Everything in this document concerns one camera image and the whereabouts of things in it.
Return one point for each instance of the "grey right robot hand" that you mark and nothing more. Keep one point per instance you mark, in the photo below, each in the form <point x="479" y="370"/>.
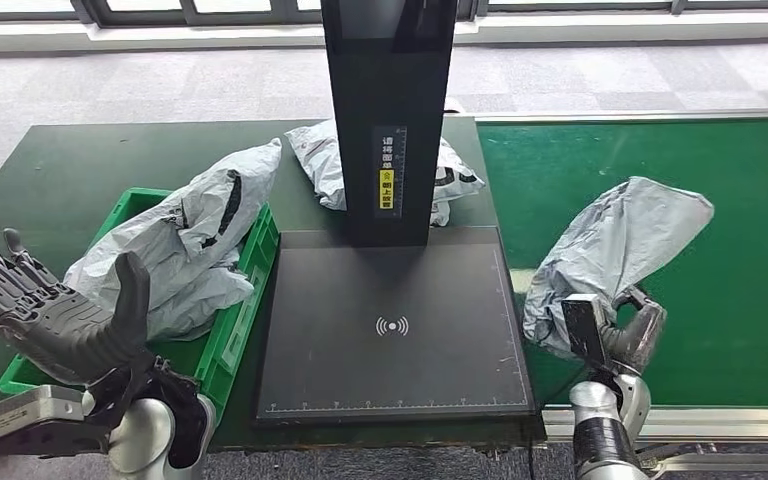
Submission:
<point x="642" y="338"/>

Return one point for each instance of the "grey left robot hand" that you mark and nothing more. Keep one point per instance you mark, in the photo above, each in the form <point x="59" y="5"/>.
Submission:
<point x="59" y="331"/>

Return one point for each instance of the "narrow grey parcel bag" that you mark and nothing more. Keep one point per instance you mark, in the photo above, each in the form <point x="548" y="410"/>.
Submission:
<point x="616" y="245"/>

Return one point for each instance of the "grey parcel bag red print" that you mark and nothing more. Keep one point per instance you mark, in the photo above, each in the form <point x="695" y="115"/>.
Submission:
<point x="205" y="298"/>

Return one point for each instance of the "large grey parcel bag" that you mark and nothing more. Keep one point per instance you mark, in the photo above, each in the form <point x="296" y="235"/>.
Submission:
<point x="178" y="225"/>

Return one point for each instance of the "green conveyor belt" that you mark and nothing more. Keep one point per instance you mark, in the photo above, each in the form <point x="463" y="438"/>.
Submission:
<point x="755" y="298"/>

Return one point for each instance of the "black inbound scanner machine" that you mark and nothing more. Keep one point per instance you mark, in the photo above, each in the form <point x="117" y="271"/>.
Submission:
<point x="390" y="378"/>

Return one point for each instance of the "grey parcel bag black print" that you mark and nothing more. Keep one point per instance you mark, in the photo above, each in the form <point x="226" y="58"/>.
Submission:
<point x="321" y="162"/>

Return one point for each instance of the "green plastic crate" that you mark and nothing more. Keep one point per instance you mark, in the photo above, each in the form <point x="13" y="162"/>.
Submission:
<point x="182" y="354"/>

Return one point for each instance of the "black yellow warning label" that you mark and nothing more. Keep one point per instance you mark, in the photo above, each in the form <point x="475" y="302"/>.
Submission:
<point x="387" y="187"/>

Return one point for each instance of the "white window sill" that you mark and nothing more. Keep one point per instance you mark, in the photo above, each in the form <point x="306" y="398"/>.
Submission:
<point x="159" y="37"/>

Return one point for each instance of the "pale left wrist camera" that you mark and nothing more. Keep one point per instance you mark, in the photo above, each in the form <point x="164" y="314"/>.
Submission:
<point x="26" y="411"/>

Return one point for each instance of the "dark window frame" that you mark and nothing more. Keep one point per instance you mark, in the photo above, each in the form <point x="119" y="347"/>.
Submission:
<point x="159" y="18"/>

